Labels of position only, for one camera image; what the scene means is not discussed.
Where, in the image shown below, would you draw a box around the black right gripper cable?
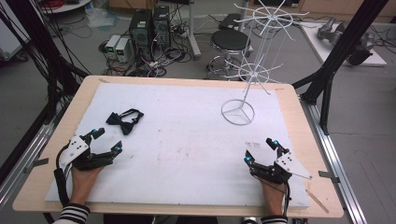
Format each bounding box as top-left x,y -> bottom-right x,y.
281,181 -> 292,217

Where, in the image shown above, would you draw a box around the person's left hand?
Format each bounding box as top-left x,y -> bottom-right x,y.
69,164 -> 106,207

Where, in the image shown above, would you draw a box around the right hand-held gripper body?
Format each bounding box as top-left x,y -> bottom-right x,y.
248,150 -> 314,185

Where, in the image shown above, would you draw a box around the white floor platform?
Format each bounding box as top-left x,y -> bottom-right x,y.
300,21 -> 389,67

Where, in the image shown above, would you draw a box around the black computer tower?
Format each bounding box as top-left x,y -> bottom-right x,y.
128,8 -> 154,49
151,5 -> 172,49

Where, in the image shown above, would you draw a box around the metal table clip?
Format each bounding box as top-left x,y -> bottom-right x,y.
318,170 -> 341,185
23,157 -> 50,175

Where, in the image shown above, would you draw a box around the aluminium rail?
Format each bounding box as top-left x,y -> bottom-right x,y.
299,95 -> 369,224
0,102 -> 68,210

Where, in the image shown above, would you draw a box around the clear plastic bag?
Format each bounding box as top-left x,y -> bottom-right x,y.
85,5 -> 121,30

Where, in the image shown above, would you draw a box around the tangle of floor cables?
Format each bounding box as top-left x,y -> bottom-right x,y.
97,29 -> 192,78

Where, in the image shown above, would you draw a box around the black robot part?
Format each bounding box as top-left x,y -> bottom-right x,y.
346,32 -> 375,66

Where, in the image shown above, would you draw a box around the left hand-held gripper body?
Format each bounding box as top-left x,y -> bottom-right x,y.
58,133 -> 115,172

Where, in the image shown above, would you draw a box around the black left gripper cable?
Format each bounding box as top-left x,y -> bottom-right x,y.
52,141 -> 75,208

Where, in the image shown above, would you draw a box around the grey metal stand leg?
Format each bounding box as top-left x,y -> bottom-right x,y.
186,0 -> 203,61

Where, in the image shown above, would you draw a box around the wooden table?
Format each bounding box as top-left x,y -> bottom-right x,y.
12,75 -> 345,219

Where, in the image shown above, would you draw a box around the grey robot part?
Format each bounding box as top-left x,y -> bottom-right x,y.
316,16 -> 347,45

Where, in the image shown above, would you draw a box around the person's dark pants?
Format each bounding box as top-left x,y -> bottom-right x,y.
103,214 -> 219,224

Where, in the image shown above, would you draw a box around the white foam mat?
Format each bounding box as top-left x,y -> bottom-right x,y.
44,81 -> 311,210

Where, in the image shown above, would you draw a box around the white wire display rack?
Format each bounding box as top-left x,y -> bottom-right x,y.
220,0 -> 310,127

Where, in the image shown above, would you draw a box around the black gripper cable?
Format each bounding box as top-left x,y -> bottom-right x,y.
281,181 -> 292,217
52,141 -> 75,208

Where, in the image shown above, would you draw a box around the thin wooden stick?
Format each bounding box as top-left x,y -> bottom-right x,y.
304,189 -> 331,215

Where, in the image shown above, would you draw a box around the black round stool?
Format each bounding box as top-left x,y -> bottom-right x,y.
205,28 -> 255,80

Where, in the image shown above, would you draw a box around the person's right hand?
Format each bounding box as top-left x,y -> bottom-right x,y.
259,179 -> 288,217

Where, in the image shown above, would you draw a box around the white bench power supply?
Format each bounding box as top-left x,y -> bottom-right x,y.
105,34 -> 122,59
114,37 -> 132,63

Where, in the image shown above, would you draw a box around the round white table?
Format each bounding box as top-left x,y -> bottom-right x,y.
39,0 -> 93,15

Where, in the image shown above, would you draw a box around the black metal frame post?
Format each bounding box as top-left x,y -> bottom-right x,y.
291,0 -> 390,136
0,0 -> 91,185

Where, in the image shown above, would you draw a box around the black bow tie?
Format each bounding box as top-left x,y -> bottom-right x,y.
105,107 -> 145,136

